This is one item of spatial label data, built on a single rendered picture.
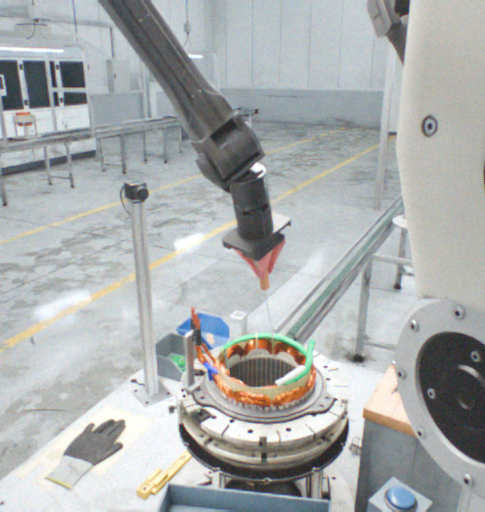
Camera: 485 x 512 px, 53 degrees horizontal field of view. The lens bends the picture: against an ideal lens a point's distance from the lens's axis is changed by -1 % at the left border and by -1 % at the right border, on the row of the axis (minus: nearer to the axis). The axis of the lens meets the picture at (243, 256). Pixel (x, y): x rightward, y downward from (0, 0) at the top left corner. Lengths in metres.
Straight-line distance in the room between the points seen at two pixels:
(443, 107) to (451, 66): 0.02
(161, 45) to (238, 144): 0.16
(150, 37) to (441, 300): 0.46
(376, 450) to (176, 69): 0.76
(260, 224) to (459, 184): 0.47
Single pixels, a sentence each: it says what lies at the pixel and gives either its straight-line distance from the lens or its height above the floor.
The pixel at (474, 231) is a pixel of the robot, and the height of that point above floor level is 1.56.
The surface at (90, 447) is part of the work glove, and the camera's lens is 1.32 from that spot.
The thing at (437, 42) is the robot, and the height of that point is 1.67.
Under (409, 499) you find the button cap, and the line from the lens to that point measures 0.86.
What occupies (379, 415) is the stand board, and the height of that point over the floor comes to 1.06.
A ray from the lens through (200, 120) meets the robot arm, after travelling 0.66.
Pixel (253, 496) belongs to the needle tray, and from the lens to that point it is 0.81.
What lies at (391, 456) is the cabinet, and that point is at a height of 0.98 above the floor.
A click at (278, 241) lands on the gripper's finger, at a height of 1.40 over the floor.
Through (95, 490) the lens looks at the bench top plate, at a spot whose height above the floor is 0.78.
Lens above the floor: 1.65
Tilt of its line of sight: 21 degrees down
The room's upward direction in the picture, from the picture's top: straight up
